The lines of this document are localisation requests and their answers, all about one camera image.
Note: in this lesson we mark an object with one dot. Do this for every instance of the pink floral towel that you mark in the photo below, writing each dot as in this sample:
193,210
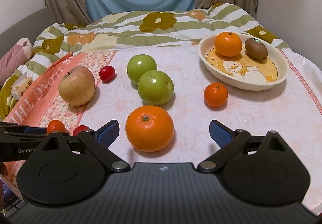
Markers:
191,70

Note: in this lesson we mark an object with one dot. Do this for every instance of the yellow red apple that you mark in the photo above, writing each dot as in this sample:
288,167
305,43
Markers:
76,86

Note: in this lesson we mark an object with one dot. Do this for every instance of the brown kiwi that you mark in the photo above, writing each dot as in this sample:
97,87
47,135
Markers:
256,49

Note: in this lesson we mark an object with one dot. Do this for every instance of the red cherry tomato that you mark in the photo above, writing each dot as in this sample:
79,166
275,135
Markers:
107,74
80,129

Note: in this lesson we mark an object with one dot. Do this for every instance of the cream duck print bowl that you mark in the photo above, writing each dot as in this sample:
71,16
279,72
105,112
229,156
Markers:
251,81

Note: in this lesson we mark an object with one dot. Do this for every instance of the green apple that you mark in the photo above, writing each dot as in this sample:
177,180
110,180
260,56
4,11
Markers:
139,66
156,89

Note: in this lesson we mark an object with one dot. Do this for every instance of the grey upholstered headboard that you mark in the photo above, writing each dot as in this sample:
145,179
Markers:
22,27

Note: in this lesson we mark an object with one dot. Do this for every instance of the green striped floral blanket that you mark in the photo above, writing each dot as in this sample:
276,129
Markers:
125,30

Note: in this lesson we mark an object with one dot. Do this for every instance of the small mandarin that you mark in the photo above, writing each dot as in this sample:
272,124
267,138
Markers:
55,125
215,95

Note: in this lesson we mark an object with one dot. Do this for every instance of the pink plush toy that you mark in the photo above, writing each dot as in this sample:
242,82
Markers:
13,59

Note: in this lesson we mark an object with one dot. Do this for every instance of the yellow snack packet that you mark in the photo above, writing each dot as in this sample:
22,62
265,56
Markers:
21,86

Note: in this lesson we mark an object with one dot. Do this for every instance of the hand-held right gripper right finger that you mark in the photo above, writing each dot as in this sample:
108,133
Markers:
220,133

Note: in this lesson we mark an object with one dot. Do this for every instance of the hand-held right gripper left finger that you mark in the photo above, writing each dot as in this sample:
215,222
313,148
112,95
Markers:
108,131

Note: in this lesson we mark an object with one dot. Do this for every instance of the large orange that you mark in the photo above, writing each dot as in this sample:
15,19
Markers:
149,130

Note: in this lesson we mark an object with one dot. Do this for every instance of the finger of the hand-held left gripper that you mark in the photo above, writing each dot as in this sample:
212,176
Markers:
22,136
35,130

